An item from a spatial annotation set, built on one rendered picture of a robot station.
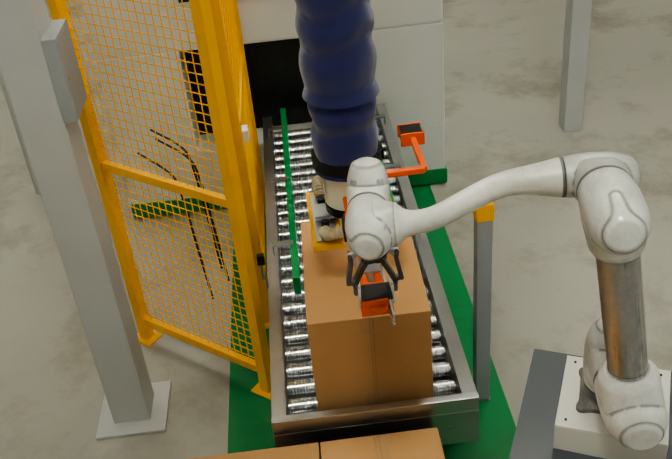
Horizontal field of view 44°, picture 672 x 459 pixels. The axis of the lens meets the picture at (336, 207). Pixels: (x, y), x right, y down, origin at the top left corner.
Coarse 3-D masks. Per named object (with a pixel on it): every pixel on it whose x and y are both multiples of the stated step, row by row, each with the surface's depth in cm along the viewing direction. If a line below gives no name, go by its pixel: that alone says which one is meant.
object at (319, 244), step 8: (312, 192) 296; (312, 200) 291; (320, 200) 285; (312, 208) 286; (312, 216) 283; (312, 224) 279; (320, 224) 278; (328, 224) 274; (336, 224) 278; (312, 232) 275; (312, 240) 271; (320, 240) 270; (336, 240) 270; (320, 248) 268; (328, 248) 268; (336, 248) 269
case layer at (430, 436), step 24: (408, 432) 279; (432, 432) 278; (216, 456) 277; (240, 456) 276; (264, 456) 275; (288, 456) 274; (312, 456) 274; (336, 456) 273; (360, 456) 272; (384, 456) 271; (408, 456) 270; (432, 456) 269
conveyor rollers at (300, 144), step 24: (384, 144) 447; (312, 168) 431; (288, 240) 378; (288, 264) 363; (288, 312) 339; (288, 336) 324; (432, 336) 318; (288, 360) 317; (288, 384) 301; (312, 384) 301; (312, 408) 294
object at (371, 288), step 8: (368, 288) 226; (376, 288) 226; (384, 288) 225; (368, 296) 223; (376, 296) 223; (384, 296) 222; (368, 304) 222; (376, 304) 222; (368, 312) 223; (384, 312) 224
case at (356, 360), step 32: (320, 256) 298; (416, 256) 293; (320, 288) 282; (352, 288) 281; (416, 288) 278; (320, 320) 268; (352, 320) 268; (384, 320) 268; (416, 320) 269; (320, 352) 274; (352, 352) 275; (384, 352) 276; (416, 352) 277; (320, 384) 281; (352, 384) 282; (384, 384) 283; (416, 384) 284
